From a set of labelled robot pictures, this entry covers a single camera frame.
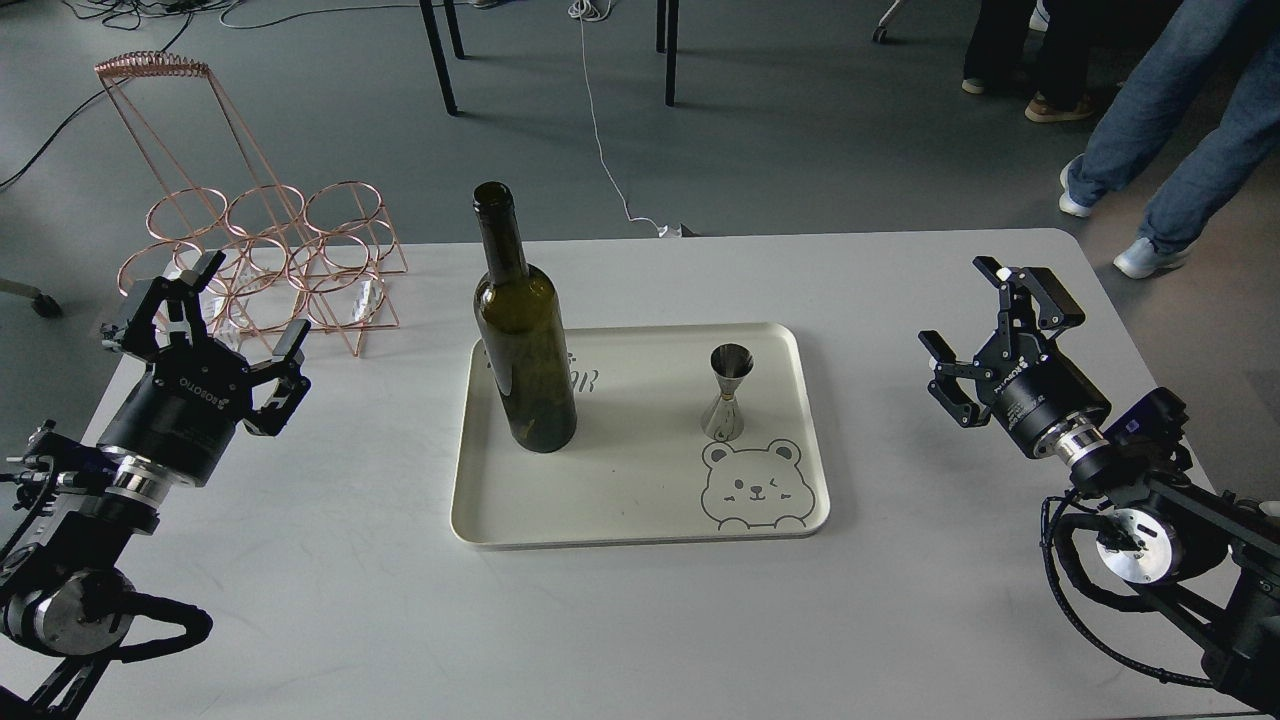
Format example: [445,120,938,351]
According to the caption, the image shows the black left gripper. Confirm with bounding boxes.
[97,251,312,487]

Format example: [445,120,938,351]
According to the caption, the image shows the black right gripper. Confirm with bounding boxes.
[918,256,1111,459]

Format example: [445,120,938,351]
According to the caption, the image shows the steel double jigger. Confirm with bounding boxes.
[700,343,754,442]

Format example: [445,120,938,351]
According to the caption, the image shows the dark green wine bottle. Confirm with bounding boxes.
[474,181,577,454]

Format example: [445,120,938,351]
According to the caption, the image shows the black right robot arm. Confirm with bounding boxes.
[919,256,1279,716]

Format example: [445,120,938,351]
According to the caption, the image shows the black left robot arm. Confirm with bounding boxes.
[1,251,311,719]

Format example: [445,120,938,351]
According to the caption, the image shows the chair caster at left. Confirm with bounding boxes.
[0,278,63,319]

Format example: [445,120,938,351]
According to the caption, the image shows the person in black trousers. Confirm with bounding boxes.
[961,0,1123,124]

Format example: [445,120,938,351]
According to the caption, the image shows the cream bear serving tray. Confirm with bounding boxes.
[451,323,829,547]

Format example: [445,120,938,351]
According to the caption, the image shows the person in blue jeans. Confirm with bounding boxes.
[1059,0,1280,281]

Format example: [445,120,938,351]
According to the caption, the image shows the black table leg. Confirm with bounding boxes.
[419,1,460,117]
[655,0,669,53]
[662,0,680,108]
[442,0,466,59]

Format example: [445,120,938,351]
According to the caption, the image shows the black table leg rear left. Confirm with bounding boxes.
[442,0,466,59]

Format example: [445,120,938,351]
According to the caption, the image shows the black table leg rear right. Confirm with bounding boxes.
[655,0,669,53]

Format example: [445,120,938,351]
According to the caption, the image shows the copper wire wine rack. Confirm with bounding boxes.
[95,51,410,356]

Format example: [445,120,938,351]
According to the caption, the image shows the white cable on floor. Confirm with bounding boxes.
[568,0,684,240]

